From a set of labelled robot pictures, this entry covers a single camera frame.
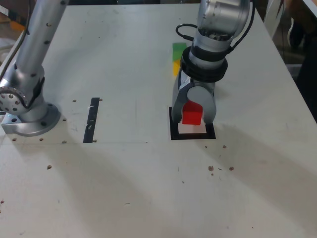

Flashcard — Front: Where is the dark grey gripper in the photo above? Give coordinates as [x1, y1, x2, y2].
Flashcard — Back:
[172, 71, 217, 124]

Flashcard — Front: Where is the white frame post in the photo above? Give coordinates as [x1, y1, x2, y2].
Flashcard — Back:
[263, 0, 284, 39]

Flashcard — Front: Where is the red cube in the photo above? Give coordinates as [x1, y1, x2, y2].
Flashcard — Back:
[182, 100, 204, 126]

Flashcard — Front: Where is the black tape strip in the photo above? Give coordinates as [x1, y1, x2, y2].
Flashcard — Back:
[83, 97, 100, 144]

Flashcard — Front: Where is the thin black base cable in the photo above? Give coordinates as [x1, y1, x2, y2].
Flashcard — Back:
[0, 0, 33, 80]

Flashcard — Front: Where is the yellow cube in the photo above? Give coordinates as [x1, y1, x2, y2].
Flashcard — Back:
[172, 59, 183, 77]

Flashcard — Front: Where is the green cube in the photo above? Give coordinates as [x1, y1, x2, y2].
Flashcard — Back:
[172, 42, 188, 61]

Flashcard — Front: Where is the black tape square outline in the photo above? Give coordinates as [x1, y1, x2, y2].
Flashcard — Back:
[168, 106, 216, 141]

